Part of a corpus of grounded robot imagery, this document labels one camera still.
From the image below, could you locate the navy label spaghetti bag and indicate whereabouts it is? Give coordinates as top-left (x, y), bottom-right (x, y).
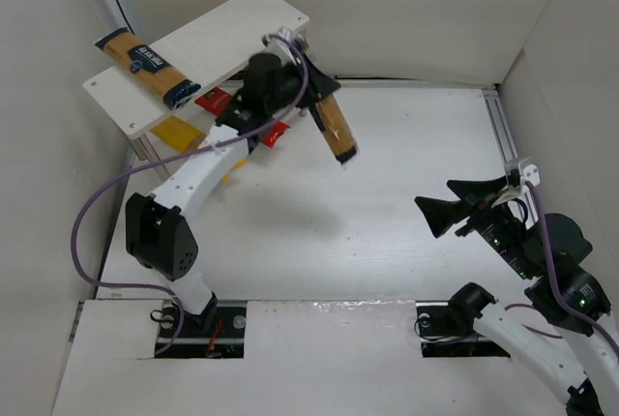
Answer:
top-left (95, 27), bottom-right (202, 110)

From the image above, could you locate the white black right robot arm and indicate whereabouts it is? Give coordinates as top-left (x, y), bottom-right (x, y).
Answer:
top-left (414, 177), bottom-right (618, 415)

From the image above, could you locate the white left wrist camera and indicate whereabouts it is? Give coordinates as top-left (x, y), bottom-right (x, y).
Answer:
top-left (262, 26), bottom-right (308, 65)

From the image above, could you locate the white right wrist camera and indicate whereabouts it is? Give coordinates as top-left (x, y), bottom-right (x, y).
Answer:
top-left (503, 157), bottom-right (541, 200)

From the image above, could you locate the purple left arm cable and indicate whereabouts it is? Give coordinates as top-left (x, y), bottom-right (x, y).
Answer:
top-left (71, 33), bottom-right (310, 358)

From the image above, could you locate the red spaghetti bag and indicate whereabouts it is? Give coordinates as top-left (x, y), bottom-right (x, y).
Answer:
top-left (194, 87), bottom-right (290, 152)

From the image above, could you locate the aluminium frame rail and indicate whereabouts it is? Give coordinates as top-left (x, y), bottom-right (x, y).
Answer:
top-left (483, 87), bottom-right (543, 204)

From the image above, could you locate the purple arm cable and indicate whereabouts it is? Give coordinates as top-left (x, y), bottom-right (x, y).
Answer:
top-left (524, 181), bottom-right (619, 354)
top-left (71, 33), bottom-right (310, 358)

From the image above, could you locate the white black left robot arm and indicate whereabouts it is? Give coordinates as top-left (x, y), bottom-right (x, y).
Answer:
top-left (125, 52), bottom-right (353, 333)

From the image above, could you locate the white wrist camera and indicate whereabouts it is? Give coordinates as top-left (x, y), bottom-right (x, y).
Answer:
top-left (503, 157), bottom-right (541, 200)
top-left (262, 26), bottom-right (308, 65)

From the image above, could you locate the white two-tier shelf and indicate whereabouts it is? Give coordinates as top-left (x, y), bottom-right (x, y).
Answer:
top-left (83, 0), bottom-right (310, 163)

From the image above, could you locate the yellow spaghetti bag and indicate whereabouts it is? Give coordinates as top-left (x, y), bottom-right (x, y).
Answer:
top-left (150, 115), bottom-right (248, 183)

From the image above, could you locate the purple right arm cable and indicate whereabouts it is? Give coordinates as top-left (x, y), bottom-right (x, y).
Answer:
top-left (524, 181), bottom-right (619, 354)

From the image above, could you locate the clear navy-end spaghetti bag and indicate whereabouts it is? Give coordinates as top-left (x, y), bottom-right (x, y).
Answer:
top-left (309, 95), bottom-right (358, 165)

